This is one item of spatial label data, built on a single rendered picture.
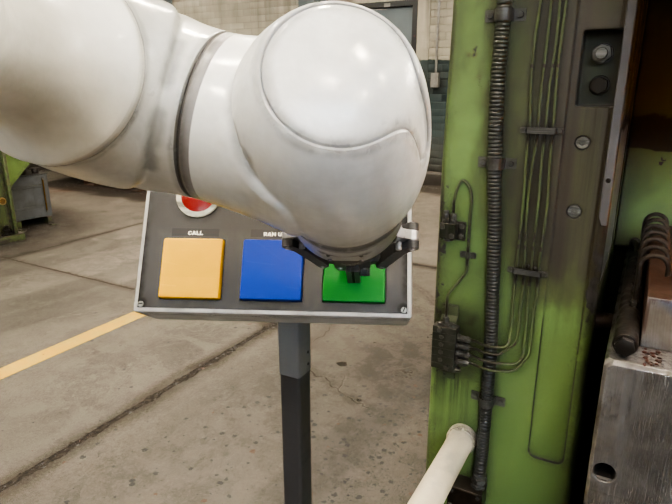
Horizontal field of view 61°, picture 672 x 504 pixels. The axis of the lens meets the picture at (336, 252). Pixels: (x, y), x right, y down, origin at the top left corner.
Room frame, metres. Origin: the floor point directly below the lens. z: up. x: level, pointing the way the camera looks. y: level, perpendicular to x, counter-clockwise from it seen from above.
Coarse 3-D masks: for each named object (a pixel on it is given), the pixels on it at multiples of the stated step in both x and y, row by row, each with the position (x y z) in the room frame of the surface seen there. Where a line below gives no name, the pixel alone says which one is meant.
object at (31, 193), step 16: (0, 160) 4.44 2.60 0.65; (16, 160) 4.78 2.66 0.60; (0, 176) 4.43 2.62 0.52; (16, 176) 4.76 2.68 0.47; (32, 176) 4.95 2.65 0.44; (0, 192) 4.42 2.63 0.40; (16, 192) 4.83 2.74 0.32; (32, 192) 4.94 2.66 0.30; (48, 192) 5.05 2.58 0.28; (0, 208) 4.40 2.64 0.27; (16, 208) 4.81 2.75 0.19; (32, 208) 4.92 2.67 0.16; (48, 208) 5.03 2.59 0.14; (0, 224) 4.39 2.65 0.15; (16, 224) 4.44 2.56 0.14; (0, 240) 4.32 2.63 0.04; (16, 240) 4.41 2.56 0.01
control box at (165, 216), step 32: (160, 192) 0.72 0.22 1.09; (160, 224) 0.70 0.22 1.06; (192, 224) 0.70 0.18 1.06; (224, 224) 0.70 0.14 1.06; (256, 224) 0.69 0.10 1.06; (160, 256) 0.68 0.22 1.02; (224, 256) 0.67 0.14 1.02; (224, 288) 0.65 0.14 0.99; (320, 288) 0.65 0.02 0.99; (224, 320) 0.70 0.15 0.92; (256, 320) 0.69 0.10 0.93; (288, 320) 0.68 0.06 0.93; (320, 320) 0.67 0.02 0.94; (352, 320) 0.66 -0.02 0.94; (384, 320) 0.65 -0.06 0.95
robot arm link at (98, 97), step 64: (0, 0) 0.18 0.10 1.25; (64, 0) 0.28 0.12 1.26; (128, 0) 0.31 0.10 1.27; (0, 64) 0.23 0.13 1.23; (64, 64) 0.27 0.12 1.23; (128, 64) 0.29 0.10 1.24; (192, 64) 0.32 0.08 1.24; (0, 128) 0.28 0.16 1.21; (64, 128) 0.28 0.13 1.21; (128, 128) 0.30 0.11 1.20
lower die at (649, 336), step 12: (648, 252) 0.92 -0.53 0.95; (660, 252) 0.83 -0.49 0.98; (648, 264) 0.81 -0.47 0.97; (660, 264) 0.77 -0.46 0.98; (648, 276) 0.73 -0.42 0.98; (660, 276) 0.72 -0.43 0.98; (648, 288) 0.67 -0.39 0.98; (660, 288) 0.67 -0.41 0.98; (648, 300) 0.64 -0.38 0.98; (660, 300) 0.64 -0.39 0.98; (648, 312) 0.64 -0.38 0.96; (660, 312) 0.63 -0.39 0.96; (648, 324) 0.64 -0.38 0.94; (660, 324) 0.63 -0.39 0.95; (648, 336) 0.64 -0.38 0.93; (660, 336) 0.63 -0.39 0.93; (660, 348) 0.63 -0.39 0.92
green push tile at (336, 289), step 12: (372, 264) 0.65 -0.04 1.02; (324, 276) 0.65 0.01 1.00; (336, 276) 0.65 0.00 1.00; (372, 276) 0.65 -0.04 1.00; (384, 276) 0.65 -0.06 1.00; (324, 288) 0.64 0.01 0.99; (336, 288) 0.64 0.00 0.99; (348, 288) 0.64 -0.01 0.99; (360, 288) 0.64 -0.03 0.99; (372, 288) 0.64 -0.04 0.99; (384, 288) 0.64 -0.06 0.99; (324, 300) 0.64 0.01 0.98; (336, 300) 0.63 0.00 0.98; (348, 300) 0.63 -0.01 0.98; (360, 300) 0.63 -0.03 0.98; (372, 300) 0.63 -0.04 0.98; (384, 300) 0.63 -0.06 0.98
